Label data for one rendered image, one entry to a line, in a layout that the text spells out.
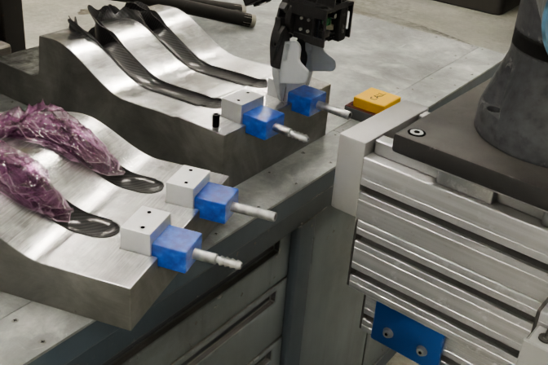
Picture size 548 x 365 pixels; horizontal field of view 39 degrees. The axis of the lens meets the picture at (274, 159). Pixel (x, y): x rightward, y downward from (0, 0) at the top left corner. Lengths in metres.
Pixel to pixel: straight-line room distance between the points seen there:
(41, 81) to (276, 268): 0.48
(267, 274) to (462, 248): 0.52
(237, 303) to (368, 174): 0.46
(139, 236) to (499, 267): 0.37
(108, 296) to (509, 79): 0.44
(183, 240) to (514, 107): 0.37
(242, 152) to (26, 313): 0.37
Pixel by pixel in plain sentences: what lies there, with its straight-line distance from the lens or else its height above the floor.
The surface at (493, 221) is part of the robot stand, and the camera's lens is 0.75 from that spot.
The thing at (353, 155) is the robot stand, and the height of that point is 0.97.
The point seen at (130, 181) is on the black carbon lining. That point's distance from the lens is 0.98.
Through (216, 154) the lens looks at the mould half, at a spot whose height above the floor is 0.86.
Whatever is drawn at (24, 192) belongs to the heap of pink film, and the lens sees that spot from 0.89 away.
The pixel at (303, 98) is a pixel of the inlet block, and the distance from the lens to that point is 1.11.
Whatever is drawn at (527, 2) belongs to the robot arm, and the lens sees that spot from 0.71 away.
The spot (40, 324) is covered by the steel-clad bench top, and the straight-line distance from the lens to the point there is 0.85.
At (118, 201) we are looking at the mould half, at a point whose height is 0.86.
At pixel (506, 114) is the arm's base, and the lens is 0.71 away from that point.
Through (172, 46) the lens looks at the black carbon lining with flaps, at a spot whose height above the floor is 0.90.
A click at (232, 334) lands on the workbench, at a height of 0.53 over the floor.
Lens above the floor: 1.33
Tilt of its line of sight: 28 degrees down
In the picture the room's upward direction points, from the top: 4 degrees clockwise
